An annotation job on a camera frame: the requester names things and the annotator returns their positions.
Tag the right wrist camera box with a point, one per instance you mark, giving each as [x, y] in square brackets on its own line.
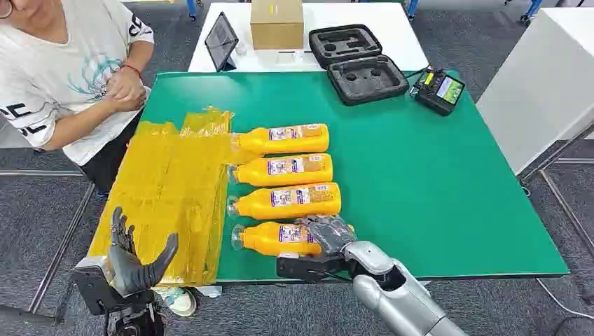
[306, 268]

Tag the black tablet on stand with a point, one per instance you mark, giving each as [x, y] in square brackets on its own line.
[221, 42]

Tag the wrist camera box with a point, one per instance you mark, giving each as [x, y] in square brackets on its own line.
[90, 287]
[306, 268]

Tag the white table bracket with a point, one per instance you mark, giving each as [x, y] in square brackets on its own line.
[210, 291]

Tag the yellow plastic sheet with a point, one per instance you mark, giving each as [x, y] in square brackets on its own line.
[158, 195]

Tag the open black foam case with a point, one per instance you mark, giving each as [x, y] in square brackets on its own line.
[359, 69]

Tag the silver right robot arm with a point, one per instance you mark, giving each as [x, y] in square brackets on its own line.
[399, 297]

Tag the small clear cup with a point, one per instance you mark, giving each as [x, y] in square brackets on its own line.
[240, 48]

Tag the person's white shoe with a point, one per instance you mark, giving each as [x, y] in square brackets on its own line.
[178, 301]

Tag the brown cardboard box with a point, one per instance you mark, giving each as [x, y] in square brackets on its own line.
[277, 25]

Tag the large white table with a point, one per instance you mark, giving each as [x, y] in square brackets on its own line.
[538, 83]

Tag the orange drink bottle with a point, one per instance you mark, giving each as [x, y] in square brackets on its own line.
[283, 171]
[287, 201]
[287, 139]
[264, 239]

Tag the black remote controller with screen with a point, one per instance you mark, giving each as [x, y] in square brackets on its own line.
[438, 92]

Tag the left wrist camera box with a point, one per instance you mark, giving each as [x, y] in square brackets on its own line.
[90, 287]

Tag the green table mat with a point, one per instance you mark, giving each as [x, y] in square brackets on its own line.
[417, 185]

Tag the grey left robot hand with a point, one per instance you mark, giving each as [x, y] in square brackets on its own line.
[127, 271]

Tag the grey metal table frame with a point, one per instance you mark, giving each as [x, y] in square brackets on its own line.
[564, 204]

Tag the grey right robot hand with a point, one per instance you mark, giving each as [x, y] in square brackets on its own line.
[332, 234]

